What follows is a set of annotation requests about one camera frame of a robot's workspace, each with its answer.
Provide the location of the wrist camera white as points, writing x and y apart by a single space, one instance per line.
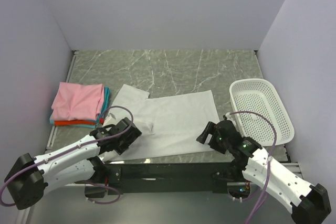
108 119
227 116

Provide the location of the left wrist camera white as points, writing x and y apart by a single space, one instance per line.
108 119

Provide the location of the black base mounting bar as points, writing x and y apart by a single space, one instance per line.
168 177

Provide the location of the white t shirt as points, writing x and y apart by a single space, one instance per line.
169 125

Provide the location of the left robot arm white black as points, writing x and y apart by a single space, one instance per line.
32 177

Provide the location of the aluminium extrusion rail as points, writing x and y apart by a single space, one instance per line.
294 168

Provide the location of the teal folded t shirt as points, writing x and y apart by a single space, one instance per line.
104 106

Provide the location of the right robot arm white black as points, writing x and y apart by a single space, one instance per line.
307 203

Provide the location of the white perforated plastic basket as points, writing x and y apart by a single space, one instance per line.
260 105

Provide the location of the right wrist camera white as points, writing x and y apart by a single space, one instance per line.
227 116

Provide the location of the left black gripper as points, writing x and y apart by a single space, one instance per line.
130 139

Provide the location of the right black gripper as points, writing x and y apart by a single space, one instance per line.
210 129

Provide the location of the pink folded t shirt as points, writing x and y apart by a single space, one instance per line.
77 102

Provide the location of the orange folded t shirt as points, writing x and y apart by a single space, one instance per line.
81 123

